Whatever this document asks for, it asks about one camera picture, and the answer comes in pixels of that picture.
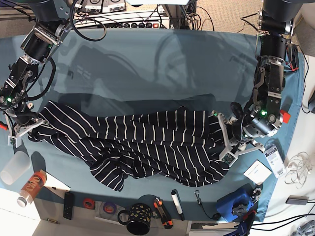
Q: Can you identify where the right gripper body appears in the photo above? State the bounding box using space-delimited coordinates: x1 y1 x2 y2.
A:
4 109 47 139

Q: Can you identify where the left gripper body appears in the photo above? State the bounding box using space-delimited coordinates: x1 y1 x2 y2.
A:
211 111 280 157

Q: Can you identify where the navy white striped t-shirt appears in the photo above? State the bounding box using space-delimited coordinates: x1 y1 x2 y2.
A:
29 101 229 191

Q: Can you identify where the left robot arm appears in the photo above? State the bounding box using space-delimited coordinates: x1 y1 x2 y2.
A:
213 0 305 163

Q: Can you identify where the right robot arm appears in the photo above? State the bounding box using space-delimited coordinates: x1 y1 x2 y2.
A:
0 0 74 143

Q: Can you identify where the orange screwdriver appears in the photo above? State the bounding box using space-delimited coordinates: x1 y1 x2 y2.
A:
0 121 8 130

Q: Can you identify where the white packaged item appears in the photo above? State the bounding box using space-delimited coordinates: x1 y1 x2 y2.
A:
264 144 286 178

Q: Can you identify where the translucent plastic cup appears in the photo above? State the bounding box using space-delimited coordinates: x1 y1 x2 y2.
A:
0 151 31 185

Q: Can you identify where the white paper card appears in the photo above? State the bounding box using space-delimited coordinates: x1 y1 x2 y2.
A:
243 160 272 185

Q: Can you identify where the red cube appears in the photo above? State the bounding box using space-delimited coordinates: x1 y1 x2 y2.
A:
280 110 291 123

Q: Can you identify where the orange label bottle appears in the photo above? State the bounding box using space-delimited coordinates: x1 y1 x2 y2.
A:
17 171 47 207

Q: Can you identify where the blue clamp device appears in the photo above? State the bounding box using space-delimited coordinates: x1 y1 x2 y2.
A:
216 187 261 222

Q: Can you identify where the white paper sheet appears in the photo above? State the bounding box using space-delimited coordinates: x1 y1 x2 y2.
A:
40 170 71 191

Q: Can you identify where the grey adapter box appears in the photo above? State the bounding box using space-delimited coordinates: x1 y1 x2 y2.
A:
285 196 309 206

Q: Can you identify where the white black marker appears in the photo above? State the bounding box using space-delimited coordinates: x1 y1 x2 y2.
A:
171 189 185 221

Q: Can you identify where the black remote control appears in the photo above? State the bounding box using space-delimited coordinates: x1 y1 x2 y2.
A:
63 192 74 220

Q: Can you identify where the teal table cloth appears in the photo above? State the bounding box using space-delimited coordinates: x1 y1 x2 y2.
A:
0 28 306 223

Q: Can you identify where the red black clamp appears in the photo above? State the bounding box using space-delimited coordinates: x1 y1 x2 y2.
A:
287 44 299 71

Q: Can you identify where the orange tape roll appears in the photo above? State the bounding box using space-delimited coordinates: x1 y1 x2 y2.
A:
83 198 95 210

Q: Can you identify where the orange black utility knife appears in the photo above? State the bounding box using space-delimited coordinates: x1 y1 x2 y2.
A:
154 197 173 230

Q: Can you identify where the purple tape roll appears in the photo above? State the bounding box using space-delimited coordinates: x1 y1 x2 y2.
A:
103 202 117 214

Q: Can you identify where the black mug yellow pattern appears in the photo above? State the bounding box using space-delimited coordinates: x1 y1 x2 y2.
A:
117 203 152 236

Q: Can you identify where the black power strip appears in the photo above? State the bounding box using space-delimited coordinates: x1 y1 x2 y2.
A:
108 21 161 29

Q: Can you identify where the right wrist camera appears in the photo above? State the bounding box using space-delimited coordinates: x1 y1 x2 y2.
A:
8 135 22 148

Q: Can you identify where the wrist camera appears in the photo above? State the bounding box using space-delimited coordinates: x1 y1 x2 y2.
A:
8 135 22 148
220 151 238 167

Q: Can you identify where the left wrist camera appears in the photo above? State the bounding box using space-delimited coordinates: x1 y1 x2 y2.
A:
220 151 238 167

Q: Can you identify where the white cable bundle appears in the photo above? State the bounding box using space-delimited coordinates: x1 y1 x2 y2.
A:
284 151 314 189

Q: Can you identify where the carabiner with black cord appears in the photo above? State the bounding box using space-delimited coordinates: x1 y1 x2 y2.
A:
194 190 221 221

